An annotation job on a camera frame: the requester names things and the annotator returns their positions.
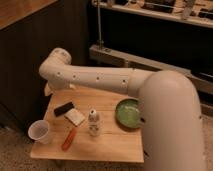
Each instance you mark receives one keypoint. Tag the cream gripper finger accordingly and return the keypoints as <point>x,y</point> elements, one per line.
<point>47,90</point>

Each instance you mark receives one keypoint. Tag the black eraser block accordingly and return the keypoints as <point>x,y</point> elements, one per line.
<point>63,109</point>

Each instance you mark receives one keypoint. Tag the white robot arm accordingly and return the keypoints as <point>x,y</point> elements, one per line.
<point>172,126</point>

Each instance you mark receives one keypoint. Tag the translucent plastic cup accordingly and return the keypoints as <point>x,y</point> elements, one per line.
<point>40,131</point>

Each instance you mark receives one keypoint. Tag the green ceramic bowl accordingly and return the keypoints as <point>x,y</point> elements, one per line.
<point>127,113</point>

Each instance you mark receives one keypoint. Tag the white sponge block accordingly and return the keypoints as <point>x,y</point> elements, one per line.
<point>75,116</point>

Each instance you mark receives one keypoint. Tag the small wooden table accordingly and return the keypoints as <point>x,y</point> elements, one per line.
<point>114,144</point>

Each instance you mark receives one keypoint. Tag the orange marker pen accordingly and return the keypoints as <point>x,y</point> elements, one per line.
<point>69,139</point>

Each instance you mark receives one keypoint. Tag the dark wooden cabinet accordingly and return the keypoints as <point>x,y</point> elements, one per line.
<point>23,47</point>

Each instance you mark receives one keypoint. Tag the metal shelf rack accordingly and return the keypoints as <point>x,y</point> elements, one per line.
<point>145,42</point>

